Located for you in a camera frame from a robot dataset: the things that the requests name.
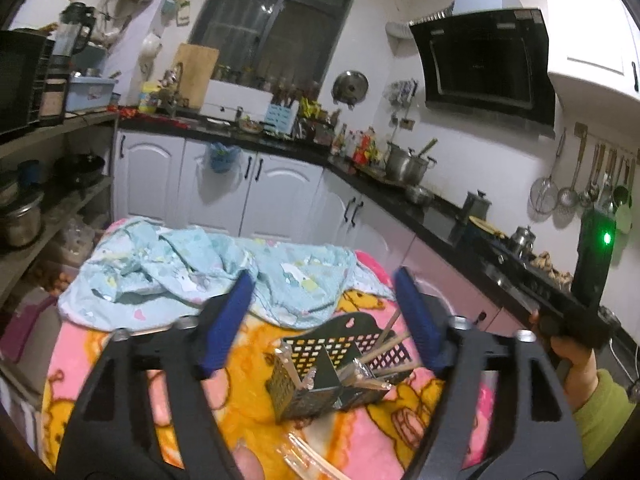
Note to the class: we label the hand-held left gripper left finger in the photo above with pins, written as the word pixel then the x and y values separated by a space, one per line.
pixel 225 325

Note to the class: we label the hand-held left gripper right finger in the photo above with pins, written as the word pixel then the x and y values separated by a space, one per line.
pixel 420 320

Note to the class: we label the wooden chopstick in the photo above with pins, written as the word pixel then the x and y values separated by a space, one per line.
pixel 391 325
pixel 387 347

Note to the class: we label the black perforated utensil holder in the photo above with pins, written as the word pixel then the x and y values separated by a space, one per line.
pixel 345 325

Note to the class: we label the clear chopstick pair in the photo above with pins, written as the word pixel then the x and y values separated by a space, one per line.
pixel 367 377
pixel 295 370

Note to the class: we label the pile of chopsticks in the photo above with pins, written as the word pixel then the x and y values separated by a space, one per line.
pixel 310 460

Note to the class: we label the person's right forearm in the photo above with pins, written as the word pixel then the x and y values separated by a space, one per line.
pixel 605 410

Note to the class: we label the row of hanging kitchen utensils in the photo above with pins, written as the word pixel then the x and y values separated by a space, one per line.
pixel 570 195

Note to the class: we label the person's right hand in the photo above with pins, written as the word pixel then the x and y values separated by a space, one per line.
pixel 575 370

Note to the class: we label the person's left hand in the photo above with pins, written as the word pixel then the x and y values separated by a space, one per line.
pixel 248 465

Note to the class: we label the ginger roots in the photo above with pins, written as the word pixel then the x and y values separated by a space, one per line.
pixel 550 267

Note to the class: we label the steel teapot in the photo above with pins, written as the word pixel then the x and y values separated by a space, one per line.
pixel 522 242

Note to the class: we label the black gas stove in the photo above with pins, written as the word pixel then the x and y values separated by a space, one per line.
pixel 515 275

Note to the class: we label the light blue printed cloth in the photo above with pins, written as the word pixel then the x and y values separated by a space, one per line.
pixel 165 270

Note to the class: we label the pink printed blanket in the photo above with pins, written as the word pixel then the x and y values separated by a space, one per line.
pixel 150 360

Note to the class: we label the black kitchen countertop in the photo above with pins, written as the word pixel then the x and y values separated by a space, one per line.
pixel 430 215

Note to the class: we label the blue pot with yellow rim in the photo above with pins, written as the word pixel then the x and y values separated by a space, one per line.
pixel 482 232

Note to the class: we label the small steel bowl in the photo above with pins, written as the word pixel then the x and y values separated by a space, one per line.
pixel 419 195

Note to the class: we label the steel stockpot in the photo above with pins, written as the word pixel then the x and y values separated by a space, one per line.
pixel 405 165

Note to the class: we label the white kitchen cabinets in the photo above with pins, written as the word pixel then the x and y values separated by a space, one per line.
pixel 150 170

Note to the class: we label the cluster of condiment bottles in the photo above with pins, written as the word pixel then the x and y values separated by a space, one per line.
pixel 357 145

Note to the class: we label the bowl of food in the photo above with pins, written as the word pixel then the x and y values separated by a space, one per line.
pixel 250 126

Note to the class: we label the purple plastic stool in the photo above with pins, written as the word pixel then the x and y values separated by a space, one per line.
pixel 17 332

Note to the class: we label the blue knife block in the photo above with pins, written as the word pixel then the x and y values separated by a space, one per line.
pixel 280 120

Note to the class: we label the black wok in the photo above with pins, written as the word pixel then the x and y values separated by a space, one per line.
pixel 80 170

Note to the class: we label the black range hood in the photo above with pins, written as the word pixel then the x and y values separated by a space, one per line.
pixel 480 70

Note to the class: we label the white rectangular box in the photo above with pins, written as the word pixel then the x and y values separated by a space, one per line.
pixel 235 97

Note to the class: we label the steel cooking pot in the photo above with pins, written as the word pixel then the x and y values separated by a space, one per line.
pixel 20 222

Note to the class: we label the yellow jar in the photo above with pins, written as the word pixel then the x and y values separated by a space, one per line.
pixel 149 99

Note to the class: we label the steel pot lid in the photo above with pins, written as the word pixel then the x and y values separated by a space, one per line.
pixel 350 87

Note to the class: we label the brass kitchen faucet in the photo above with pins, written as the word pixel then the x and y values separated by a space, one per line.
pixel 172 85

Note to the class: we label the row of glass jars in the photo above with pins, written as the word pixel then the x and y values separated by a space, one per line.
pixel 260 80

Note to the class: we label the blue mug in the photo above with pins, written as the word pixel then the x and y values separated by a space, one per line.
pixel 29 172

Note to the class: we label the wooden cutting board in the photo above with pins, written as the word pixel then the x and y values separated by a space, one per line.
pixel 196 77

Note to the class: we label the metal storage shelf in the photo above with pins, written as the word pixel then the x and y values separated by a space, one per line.
pixel 55 130

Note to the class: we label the blue dish drainer box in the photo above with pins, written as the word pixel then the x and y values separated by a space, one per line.
pixel 90 95

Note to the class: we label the white plastic container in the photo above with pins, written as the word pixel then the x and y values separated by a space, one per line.
pixel 151 47

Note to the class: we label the dark kitchen window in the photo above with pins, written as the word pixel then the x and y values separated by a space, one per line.
pixel 275 10

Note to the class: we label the black microwave oven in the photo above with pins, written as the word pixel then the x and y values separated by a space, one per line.
pixel 20 80

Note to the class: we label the black blender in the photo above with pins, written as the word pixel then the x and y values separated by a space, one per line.
pixel 72 35

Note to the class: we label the white wall cabinet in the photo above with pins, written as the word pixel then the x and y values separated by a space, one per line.
pixel 590 30

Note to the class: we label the hanging wall organizer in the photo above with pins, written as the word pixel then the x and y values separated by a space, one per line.
pixel 177 7

